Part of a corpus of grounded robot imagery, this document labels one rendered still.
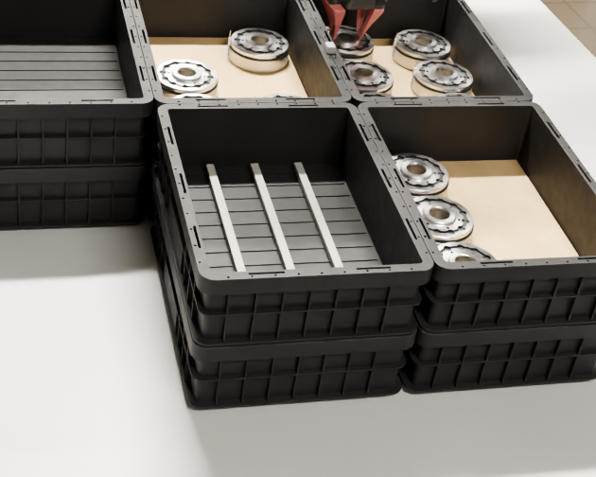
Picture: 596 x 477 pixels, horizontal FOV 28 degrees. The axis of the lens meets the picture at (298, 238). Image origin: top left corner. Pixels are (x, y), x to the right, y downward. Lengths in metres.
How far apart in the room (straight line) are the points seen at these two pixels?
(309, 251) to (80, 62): 0.59
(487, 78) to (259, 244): 0.59
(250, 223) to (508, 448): 0.47
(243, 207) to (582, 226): 0.49
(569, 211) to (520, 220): 0.07
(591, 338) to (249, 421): 0.49
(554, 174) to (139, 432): 0.73
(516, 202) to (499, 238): 0.11
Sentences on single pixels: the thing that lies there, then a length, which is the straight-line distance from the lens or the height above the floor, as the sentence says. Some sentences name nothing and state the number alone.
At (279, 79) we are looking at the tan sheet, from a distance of 2.02.
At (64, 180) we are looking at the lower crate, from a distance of 1.79.
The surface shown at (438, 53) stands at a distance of 2.13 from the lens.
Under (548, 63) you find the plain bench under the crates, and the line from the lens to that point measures 2.55.
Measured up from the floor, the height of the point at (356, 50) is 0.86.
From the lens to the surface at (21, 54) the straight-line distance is 2.04.
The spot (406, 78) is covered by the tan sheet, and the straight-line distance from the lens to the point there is 2.10.
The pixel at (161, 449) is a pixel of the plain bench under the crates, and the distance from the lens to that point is 1.52.
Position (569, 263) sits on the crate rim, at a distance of 1.56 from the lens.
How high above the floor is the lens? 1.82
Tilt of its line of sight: 37 degrees down
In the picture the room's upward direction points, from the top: 9 degrees clockwise
